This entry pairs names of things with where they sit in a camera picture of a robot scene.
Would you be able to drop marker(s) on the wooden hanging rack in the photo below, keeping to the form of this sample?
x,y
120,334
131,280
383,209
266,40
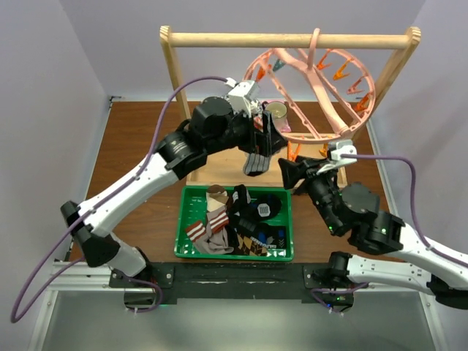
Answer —
x,y
402,47

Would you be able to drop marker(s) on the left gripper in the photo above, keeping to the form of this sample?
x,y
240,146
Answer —
x,y
268,141

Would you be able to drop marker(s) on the grey sock with red stripes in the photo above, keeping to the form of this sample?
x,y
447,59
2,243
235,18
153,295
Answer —
x,y
210,237

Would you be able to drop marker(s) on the pink round clip hanger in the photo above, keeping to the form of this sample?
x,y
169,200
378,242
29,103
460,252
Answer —
x,y
344,118

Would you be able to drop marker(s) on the brown and cream sock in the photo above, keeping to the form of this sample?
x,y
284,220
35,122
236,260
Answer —
x,y
216,197

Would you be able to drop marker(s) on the orange clothespin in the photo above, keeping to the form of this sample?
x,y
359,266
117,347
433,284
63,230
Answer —
x,y
293,151

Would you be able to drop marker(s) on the black sock with white stripes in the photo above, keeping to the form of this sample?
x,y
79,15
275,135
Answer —
x,y
241,212

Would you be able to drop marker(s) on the green plastic tray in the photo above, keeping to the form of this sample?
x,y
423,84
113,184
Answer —
x,y
194,207

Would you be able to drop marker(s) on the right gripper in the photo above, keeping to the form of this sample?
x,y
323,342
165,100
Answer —
x,y
293,170

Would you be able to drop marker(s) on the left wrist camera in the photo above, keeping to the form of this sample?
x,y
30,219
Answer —
x,y
242,96

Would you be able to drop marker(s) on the pink cloth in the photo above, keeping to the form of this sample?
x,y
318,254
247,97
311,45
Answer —
x,y
258,120

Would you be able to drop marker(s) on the black sock with blue logo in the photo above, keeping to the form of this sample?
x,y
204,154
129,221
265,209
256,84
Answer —
x,y
272,236

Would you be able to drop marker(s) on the brown argyle sock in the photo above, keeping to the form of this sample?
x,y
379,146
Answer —
x,y
246,246

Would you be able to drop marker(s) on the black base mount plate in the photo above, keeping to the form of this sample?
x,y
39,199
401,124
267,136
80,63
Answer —
x,y
252,281

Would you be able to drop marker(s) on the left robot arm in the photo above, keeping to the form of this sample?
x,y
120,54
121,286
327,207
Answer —
x,y
214,126

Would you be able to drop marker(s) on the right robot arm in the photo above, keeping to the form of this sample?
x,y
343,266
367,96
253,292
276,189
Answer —
x,y
397,254

